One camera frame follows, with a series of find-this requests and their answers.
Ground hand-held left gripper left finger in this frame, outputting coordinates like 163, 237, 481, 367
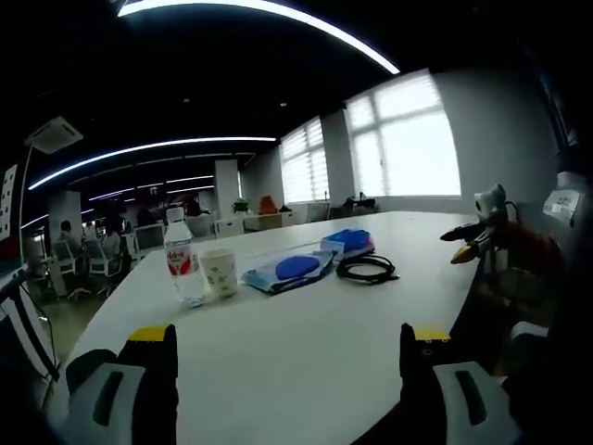
64, 323, 180, 445

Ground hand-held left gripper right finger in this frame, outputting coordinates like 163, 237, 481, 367
399, 322, 524, 445

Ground black cable coil tabletop item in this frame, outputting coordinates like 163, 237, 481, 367
335, 253, 399, 284

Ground blue tissue pack tabletop item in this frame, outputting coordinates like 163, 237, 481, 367
320, 227, 376, 261

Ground clear water bottle tabletop item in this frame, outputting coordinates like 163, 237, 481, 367
162, 207, 209, 310

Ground paper cup tabletop item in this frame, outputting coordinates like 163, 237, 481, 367
198, 248, 240, 299

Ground blue wipes pack tabletop item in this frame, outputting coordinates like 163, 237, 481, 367
241, 249, 335, 294

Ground white worn device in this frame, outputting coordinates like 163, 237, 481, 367
509, 321, 552, 344

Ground large bright window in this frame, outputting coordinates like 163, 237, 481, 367
345, 69, 462, 198

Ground white table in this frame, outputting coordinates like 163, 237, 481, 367
44, 210, 492, 445

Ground white office chair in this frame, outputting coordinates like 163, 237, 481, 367
133, 225, 166, 261
53, 240, 82, 298
87, 240, 126, 298

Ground window with blinds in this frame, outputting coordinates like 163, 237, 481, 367
281, 115, 331, 204

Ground white low cabinet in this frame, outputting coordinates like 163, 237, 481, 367
215, 213, 284, 235

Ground curved ceiling light strip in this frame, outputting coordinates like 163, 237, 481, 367
118, 0, 400, 74
27, 136, 278, 191

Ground ceiling air conditioner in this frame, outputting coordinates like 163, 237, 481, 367
25, 115, 84, 154

